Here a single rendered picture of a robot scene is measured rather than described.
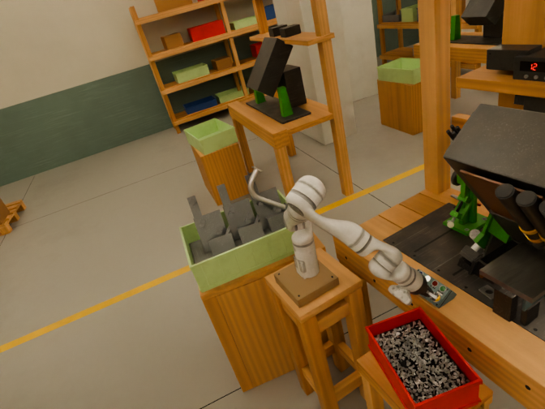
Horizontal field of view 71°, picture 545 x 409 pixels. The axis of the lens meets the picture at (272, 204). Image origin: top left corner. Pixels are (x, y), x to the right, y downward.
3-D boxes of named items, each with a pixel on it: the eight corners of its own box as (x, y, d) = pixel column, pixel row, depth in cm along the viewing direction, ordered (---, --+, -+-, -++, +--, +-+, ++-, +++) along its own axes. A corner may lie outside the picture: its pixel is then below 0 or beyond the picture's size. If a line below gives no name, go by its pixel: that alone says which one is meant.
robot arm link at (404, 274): (400, 294, 120) (418, 273, 119) (374, 277, 111) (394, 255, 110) (386, 281, 126) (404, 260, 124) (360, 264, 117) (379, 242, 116)
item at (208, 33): (317, 85, 783) (295, -43, 672) (178, 135, 718) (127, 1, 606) (306, 82, 829) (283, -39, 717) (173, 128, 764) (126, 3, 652)
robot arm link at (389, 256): (409, 259, 111) (374, 230, 110) (389, 281, 113) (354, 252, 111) (401, 251, 118) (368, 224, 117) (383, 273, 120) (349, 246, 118)
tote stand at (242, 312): (243, 392, 226) (200, 296, 187) (226, 331, 271) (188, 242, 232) (346, 346, 236) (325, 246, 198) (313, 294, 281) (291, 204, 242)
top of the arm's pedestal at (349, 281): (301, 324, 155) (299, 317, 153) (266, 283, 181) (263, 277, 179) (362, 286, 165) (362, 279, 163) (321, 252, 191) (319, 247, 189)
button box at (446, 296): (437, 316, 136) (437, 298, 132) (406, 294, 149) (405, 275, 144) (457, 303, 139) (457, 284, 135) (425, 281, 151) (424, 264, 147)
